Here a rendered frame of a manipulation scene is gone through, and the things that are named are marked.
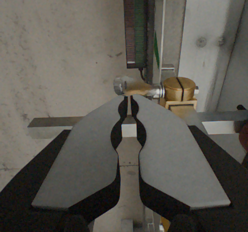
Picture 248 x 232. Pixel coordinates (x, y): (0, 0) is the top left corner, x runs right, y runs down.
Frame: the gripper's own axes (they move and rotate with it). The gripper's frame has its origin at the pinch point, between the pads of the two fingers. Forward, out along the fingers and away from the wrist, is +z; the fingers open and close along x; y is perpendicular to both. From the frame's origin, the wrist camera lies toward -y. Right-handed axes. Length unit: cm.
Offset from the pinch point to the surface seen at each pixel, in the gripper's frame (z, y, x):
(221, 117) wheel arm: 15.2, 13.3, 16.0
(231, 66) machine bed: 36.9, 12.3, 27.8
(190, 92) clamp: 13.3, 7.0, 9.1
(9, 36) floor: 100, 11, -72
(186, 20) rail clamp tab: 37.5, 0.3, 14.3
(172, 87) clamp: 13.9, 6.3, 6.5
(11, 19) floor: 100, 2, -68
